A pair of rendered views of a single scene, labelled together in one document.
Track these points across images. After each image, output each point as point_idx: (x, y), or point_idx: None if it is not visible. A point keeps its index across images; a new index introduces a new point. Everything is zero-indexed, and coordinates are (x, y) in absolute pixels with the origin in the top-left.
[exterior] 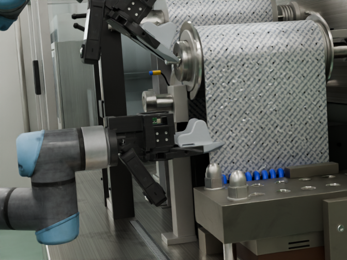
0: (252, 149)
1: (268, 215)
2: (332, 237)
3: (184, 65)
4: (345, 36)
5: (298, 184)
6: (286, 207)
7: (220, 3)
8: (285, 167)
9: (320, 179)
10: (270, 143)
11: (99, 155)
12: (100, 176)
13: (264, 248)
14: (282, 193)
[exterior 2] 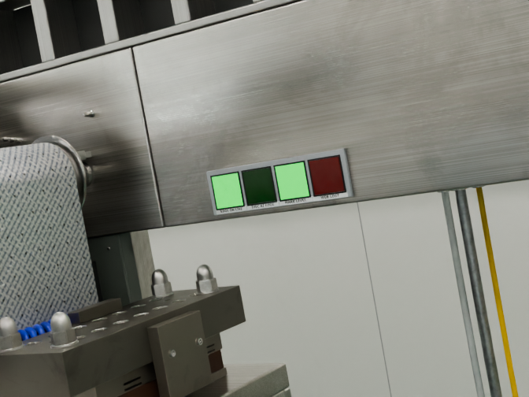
0: (24, 300)
1: (105, 354)
2: (166, 365)
3: None
4: (83, 159)
5: (102, 324)
6: (118, 343)
7: None
8: (69, 313)
9: (116, 316)
10: (40, 290)
11: None
12: None
13: (103, 395)
14: (103, 331)
